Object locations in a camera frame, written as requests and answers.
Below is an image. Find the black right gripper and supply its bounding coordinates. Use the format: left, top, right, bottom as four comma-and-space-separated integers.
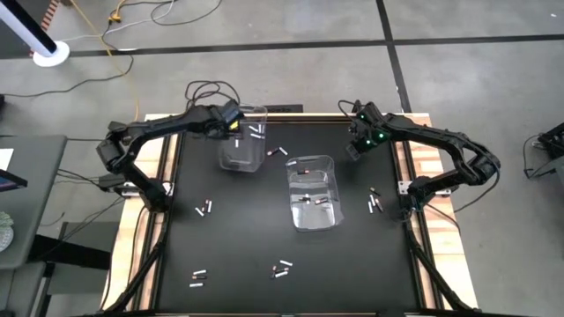
345, 122, 389, 160

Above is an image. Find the clear plastic bin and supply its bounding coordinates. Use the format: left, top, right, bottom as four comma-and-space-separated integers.
218, 104, 269, 173
285, 154, 345, 233

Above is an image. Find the black power supply box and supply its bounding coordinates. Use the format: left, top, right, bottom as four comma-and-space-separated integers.
97, 172, 130, 191

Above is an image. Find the white pole with round base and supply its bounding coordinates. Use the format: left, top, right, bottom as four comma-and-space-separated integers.
0, 0, 71, 69

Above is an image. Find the black floor equipment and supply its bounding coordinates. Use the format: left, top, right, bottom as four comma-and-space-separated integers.
523, 122, 564, 180

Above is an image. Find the orange striped board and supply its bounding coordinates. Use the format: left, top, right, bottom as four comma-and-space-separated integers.
28, 0, 61, 58

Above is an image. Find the black desk leg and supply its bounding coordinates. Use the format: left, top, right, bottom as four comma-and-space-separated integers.
26, 232, 111, 270

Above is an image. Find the grey desk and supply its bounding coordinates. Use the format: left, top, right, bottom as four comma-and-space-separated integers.
0, 134, 69, 270

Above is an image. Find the dark tablet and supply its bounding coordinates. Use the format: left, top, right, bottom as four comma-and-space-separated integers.
0, 169, 28, 193

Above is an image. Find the white paper sheet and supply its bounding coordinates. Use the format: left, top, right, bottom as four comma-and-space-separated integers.
0, 148, 15, 172

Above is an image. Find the patterned round object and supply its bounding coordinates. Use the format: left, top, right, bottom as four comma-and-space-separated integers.
0, 210, 15, 254

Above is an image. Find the grey cabinet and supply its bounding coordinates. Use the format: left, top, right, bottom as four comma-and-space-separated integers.
0, 262, 48, 317

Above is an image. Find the black cable loop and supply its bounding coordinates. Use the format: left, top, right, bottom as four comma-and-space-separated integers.
183, 79, 241, 111

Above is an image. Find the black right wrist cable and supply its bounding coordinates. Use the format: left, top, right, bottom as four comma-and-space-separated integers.
337, 99, 360, 120

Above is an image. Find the black floor cable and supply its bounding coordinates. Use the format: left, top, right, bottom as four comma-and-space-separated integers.
0, 0, 224, 99

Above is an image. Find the yellow floor cable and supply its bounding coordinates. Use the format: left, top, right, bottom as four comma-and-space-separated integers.
70, 0, 140, 122

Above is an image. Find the white floor cable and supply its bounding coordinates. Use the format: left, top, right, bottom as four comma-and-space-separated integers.
56, 0, 175, 44

